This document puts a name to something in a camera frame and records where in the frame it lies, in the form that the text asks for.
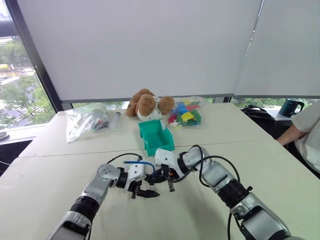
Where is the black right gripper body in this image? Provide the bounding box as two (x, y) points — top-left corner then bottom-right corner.
(160, 163), (177, 184)

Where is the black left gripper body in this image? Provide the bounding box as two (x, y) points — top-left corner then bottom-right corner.
(129, 175), (151, 200)

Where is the blue cable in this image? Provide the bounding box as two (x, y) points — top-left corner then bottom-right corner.
(124, 160), (161, 176)

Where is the green plastic bin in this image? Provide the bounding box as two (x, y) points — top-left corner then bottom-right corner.
(137, 119), (175, 157)

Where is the bag of colourful pieces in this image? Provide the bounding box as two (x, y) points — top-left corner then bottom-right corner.
(166, 95), (209, 130)

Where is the clear plastic syringe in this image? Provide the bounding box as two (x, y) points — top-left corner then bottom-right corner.
(108, 111), (122, 131)

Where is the brown white plush dog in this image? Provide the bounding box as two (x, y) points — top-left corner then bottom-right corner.
(125, 88), (176, 123)

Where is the clear bag of small parts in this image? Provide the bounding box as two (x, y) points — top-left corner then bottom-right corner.
(65, 102), (111, 144)

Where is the black bag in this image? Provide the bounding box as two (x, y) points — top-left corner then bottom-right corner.
(240, 104), (297, 151)

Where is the wide white roller blind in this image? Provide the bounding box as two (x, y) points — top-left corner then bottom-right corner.
(15, 0), (264, 104)

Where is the dark green mug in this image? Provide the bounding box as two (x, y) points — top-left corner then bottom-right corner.
(278, 97), (306, 118)

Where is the person in white shirt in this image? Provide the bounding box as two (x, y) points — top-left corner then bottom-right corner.
(291, 99), (320, 174)

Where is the narrow white roller blind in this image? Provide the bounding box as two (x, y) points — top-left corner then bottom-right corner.
(233, 0), (320, 100)

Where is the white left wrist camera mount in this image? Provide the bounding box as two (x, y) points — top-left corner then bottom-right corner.
(125, 163), (148, 193)

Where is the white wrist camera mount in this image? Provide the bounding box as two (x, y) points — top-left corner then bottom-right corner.
(125, 163), (148, 193)
(154, 148), (179, 176)

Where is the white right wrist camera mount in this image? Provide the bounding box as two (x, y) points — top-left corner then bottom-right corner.
(154, 148), (179, 176)

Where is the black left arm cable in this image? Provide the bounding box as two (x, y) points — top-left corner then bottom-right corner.
(107, 152), (144, 166)

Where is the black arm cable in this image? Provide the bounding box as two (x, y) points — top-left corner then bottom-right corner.
(107, 152), (144, 166)
(171, 145), (242, 240)

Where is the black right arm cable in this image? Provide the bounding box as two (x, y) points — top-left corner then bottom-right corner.
(171, 145), (242, 240)

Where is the blind pull cord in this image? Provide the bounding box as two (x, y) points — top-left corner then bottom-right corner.
(242, 0), (265, 65)

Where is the black window frame post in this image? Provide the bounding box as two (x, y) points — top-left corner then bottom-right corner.
(5, 0), (64, 114)

